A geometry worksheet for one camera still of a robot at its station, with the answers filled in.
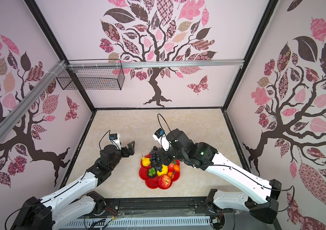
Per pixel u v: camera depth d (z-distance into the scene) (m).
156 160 0.70
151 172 0.80
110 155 0.62
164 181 0.74
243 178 0.41
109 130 1.07
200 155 0.44
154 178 0.82
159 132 0.56
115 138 0.70
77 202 0.57
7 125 0.56
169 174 0.81
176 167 0.80
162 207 0.76
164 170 0.81
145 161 0.84
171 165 0.84
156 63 0.93
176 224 0.70
